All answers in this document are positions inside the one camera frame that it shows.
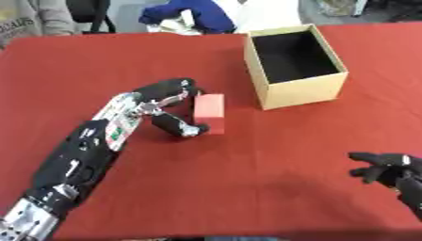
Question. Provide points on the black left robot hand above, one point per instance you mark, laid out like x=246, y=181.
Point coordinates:
x=165, y=89

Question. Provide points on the red rectangular block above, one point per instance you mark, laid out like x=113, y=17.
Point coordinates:
x=210, y=113

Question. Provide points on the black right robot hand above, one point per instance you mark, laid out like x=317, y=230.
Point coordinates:
x=393, y=171

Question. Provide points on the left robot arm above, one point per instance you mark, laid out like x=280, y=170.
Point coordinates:
x=77, y=163

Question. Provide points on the black chair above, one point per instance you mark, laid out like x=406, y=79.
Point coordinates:
x=90, y=14

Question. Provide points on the tan cardboard box black inside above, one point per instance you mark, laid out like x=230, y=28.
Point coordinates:
x=294, y=67

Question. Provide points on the person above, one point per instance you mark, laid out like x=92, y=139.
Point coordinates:
x=33, y=19
x=189, y=15

